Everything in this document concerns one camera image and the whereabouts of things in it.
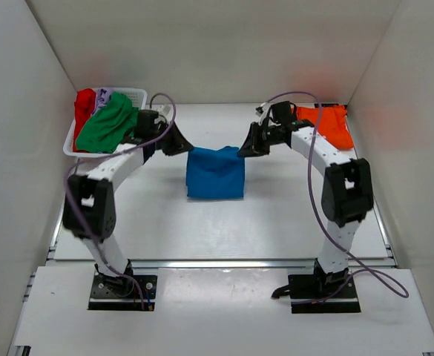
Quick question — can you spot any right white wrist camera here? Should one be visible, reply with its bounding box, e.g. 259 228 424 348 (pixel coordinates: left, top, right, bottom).
255 102 271 125

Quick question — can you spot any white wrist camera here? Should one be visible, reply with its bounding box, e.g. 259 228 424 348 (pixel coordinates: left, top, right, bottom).
157 104 173 117
255 102 271 125

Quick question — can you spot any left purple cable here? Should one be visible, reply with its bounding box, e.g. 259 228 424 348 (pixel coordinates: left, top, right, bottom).
64 92 177 312

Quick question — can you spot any white plastic basket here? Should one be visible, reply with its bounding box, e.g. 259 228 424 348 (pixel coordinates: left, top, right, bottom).
62 87 148 159

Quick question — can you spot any folded orange t shirt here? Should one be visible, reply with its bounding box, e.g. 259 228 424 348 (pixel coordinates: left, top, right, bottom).
295 105 354 151

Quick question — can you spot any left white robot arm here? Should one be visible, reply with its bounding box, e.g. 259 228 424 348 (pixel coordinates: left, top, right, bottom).
62 105 194 295

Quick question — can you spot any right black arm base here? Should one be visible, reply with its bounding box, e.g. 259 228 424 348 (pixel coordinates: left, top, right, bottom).
271 266 361 314

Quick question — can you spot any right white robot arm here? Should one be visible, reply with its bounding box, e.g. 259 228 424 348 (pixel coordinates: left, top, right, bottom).
237 101 374 297

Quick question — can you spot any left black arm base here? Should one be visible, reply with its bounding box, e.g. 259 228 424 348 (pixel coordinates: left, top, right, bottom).
88 271 158 312

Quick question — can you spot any green t shirt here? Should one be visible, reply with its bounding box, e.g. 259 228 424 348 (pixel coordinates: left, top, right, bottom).
75 92 139 154

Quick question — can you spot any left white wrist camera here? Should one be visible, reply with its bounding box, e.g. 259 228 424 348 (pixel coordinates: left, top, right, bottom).
157 104 173 117

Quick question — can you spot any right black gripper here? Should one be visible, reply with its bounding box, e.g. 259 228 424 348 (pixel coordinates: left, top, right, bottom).
237 122 280 159

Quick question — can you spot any black tag at back wall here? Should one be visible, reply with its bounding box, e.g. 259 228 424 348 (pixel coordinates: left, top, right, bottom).
320 103 339 108

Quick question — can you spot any purple cable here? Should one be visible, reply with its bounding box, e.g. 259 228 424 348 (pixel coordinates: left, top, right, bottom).
64 92 177 312
264 90 410 305

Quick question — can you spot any red t shirt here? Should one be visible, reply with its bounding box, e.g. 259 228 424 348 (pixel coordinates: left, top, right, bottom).
73 88 96 152

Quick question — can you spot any aluminium rail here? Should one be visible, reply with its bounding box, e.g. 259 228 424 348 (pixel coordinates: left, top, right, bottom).
47 159 395 269

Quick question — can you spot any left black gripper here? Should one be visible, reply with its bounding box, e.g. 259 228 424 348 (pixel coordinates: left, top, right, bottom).
152 120 194 156

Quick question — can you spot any blue t shirt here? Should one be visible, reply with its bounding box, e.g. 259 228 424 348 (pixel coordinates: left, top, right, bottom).
185 146 246 200

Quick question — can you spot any lilac t shirt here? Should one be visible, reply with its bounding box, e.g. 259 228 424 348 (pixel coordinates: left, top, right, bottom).
91 87 114 116

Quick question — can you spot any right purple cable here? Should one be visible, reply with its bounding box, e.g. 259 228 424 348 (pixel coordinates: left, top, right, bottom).
264 90 410 305

